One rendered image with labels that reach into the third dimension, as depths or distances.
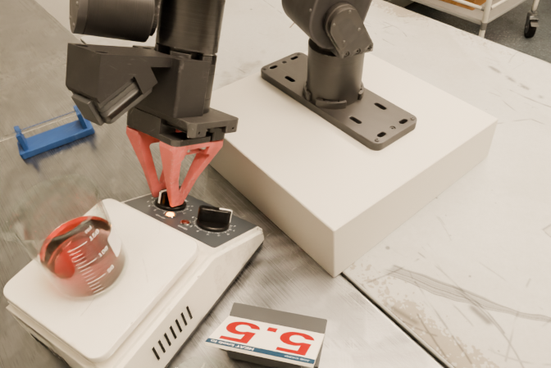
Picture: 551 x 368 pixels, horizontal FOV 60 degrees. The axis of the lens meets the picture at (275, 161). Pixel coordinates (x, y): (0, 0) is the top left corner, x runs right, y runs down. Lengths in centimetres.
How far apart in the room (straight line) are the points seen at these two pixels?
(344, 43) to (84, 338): 34
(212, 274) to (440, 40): 56
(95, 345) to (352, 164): 28
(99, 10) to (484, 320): 42
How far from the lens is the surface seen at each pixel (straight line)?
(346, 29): 48
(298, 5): 49
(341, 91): 54
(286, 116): 55
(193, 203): 52
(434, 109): 58
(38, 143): 73
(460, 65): 78
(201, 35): 43
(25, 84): 90
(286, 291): 48
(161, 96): 43
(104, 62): 38
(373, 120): 53
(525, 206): 58
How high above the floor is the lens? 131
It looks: 43 degrees down
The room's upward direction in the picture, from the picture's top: 7 degrees counter-clockwise
